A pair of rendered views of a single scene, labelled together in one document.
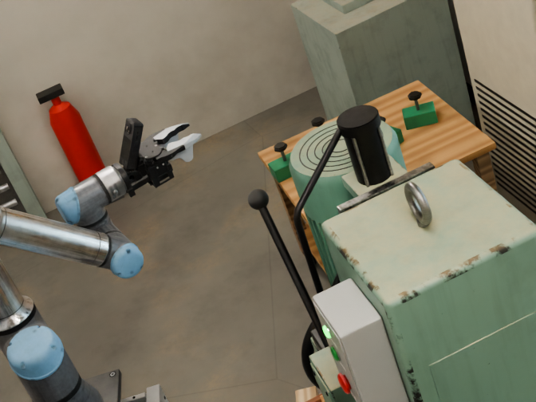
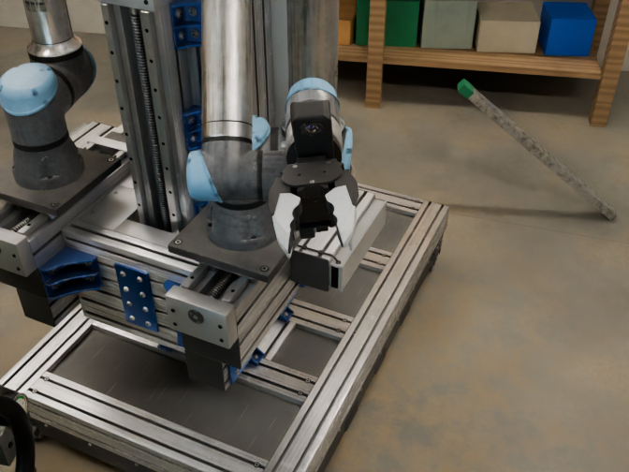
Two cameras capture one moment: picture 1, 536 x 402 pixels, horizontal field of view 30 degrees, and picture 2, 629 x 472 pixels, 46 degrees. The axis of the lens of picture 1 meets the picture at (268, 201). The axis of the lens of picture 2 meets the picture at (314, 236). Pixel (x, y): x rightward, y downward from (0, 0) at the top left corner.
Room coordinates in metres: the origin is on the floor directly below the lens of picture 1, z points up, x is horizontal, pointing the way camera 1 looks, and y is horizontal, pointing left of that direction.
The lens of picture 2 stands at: (2.30, -0.48, 1.72)
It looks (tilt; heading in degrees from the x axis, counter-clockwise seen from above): 38 degrees down; 109
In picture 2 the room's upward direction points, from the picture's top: straight up
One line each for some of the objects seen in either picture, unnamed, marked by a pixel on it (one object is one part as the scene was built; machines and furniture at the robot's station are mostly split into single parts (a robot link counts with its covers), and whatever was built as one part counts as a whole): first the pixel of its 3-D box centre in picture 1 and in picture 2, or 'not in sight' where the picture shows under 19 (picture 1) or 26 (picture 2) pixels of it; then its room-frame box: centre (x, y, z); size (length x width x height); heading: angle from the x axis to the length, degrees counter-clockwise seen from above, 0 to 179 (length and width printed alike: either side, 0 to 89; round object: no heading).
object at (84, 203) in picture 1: (82, 201); (313, 117); (2.00, 0.39, 1.21); 0.11 x 0.08 x 0.09; 110
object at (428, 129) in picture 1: (383, 196); not in sight; (2.89, -0.38, 0.32); 0.66 x 0.57 x 0.64; 97
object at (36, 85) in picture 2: not in sight; (34, 102); (1.29, 0.65, 0.98); 0.13 x 0.12 x 0.14; 99
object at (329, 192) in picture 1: (365, 222); not in sight; (1.34, -0.14, 1.35); 0.18 x 0.18 x 0.31
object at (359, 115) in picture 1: (373, 167); not in sight; (1.20, -0.16, 1.53); 0.08 x 0.08 x 0.17; 9
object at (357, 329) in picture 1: (360, 350); not in sight; (1.00, -0.04, 1.40); 0.10 x 0.06 x 0.16; 9
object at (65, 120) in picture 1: (77, 145); not in sight; (4.18, 0.73, 0.30); 0.19 x 0.18 x 0.60; 9
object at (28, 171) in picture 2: not in sight; (44, 152); (1.29, 0.64, 0.87); 0.15 x 0.15 x 0.10
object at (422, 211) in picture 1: (418, 204); not in sight; (1.05, -0.18, 1.55); 0.06 x 0.02 x 0.07; 9
